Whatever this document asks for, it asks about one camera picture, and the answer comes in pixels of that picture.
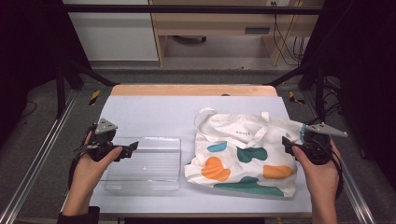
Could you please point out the clear plastic container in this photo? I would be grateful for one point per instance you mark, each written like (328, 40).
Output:
(149, 165)

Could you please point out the aluminium rail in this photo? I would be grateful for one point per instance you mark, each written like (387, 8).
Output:
(355, 193)
(34, 165)

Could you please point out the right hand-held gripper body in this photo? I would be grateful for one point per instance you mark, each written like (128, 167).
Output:
(320, 146)

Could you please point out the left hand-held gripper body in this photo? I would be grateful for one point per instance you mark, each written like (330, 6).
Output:
(104, 137)

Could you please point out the white tote bag coloured blobs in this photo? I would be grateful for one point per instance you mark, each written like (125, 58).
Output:
(246, 155)

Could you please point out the person's left hand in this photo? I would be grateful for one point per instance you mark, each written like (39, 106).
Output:
(90, 171)

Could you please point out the black horizontal frame bar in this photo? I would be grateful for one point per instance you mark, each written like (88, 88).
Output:
(186, 9)

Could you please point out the black curtain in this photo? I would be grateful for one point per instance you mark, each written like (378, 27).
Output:
(364, 77)
(28, 46)

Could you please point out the white cabinet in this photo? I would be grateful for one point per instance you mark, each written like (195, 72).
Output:
(115, 34)

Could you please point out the light wooden desk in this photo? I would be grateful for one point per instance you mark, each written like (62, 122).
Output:
(218, 21)

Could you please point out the pale grey table mat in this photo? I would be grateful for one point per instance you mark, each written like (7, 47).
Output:
(162, 115)

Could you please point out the person's right hand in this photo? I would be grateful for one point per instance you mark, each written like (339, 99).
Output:
(320, 177)

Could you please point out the black frame strut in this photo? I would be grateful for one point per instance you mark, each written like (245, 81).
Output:
(319, 90)
(60, 90)

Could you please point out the yellow black striped tape piece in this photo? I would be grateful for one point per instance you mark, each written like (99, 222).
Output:
(294, 98)
(94, 97)

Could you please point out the wooden table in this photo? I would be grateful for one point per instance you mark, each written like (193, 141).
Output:
(186, 90)

